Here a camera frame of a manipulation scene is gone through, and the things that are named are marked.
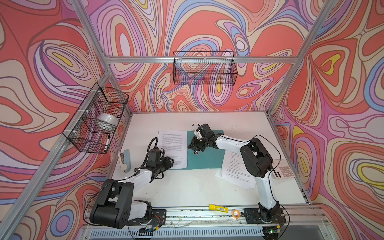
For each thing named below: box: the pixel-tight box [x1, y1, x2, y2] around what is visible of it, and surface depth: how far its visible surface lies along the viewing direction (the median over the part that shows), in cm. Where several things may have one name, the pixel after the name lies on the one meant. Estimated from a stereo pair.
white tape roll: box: [96, 112, 119, 127], surface depth 75 cm
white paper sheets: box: [215, 149, 256, 190], surface depth 88 cm
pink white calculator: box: [271, 159, 295, 179], surface depth 88 cm
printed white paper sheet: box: [157, 130, 188, 170], surface depth 102 cm
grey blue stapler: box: [117, 149, 132, 173], surface depth 92 cm
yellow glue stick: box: [208, 204, 229, 213], surface depth 76 cm
